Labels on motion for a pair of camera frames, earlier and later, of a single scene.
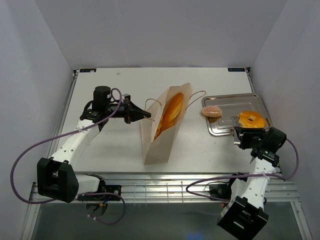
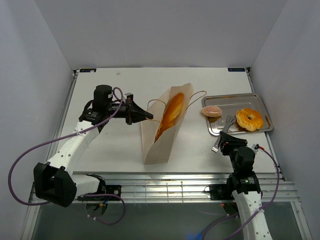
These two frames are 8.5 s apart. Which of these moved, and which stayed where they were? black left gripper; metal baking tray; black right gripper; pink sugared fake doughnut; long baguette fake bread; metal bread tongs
Moved: metal bread tongs; black right gripper
Stayed: pink sugared fake doughnut; long baguette fake bread; metal baking tray; black left gripper
